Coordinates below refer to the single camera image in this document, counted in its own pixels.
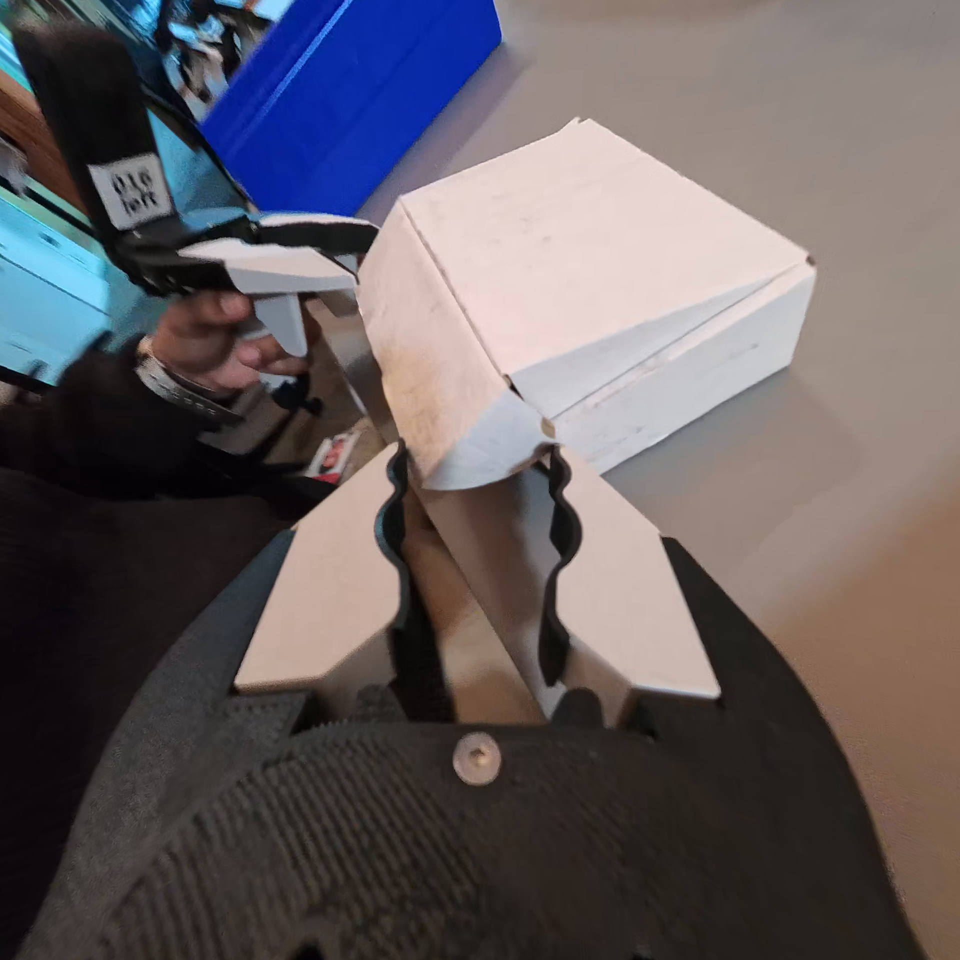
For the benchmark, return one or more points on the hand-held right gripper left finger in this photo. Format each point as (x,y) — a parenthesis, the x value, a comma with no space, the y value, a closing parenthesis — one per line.
(322,600)

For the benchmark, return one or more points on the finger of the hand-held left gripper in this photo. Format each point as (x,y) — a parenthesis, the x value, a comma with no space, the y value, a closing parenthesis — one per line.
(277,270)
(322,234)

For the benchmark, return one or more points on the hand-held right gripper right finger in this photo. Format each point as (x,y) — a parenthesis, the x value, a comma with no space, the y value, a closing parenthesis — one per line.
(630,615)

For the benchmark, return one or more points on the blue plastic bin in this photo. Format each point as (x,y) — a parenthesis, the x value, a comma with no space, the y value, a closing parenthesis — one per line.
(360,97)

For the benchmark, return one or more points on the white cardboard box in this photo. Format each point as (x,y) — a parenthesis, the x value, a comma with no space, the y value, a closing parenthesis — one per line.
(585,247)

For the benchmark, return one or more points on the person's left forearm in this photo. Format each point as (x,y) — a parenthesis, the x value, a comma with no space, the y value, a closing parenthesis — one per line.
(90,427)

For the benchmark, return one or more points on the grey desk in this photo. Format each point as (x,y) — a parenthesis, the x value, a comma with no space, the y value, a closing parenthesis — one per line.
(825,450)

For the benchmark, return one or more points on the person's left hand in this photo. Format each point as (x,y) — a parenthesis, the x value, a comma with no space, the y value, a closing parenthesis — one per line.
(210,337)

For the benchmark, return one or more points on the printed card in clear sleeve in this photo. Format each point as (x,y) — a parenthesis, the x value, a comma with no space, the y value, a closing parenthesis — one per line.
(334,457)

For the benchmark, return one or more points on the silver studded wristband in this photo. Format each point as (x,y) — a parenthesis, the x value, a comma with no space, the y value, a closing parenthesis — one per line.
(180,390)

